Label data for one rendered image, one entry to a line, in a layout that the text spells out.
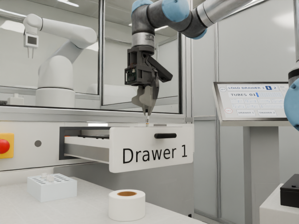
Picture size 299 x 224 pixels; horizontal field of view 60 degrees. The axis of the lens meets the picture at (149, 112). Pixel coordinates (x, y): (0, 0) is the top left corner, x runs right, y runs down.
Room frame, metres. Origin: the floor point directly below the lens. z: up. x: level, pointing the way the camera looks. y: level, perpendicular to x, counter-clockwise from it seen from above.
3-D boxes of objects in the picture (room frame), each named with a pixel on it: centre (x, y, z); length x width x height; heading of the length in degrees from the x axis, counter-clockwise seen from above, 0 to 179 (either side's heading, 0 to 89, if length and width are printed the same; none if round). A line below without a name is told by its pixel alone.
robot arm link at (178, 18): (0.77, -0.07, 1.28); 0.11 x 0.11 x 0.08; 49
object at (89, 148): (0.88, 0.12, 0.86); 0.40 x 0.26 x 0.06; 40
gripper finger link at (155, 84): (0.81, -0.01, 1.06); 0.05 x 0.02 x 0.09; 37
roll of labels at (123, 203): (0.51, 0.04, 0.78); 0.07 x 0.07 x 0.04
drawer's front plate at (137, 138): (0.72, -0.02, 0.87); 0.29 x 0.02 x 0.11; 130
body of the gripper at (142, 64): (0.82, 0.02, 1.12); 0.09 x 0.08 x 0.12; 127
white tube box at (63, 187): (0.66, 0.25, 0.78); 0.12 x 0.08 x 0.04; 38
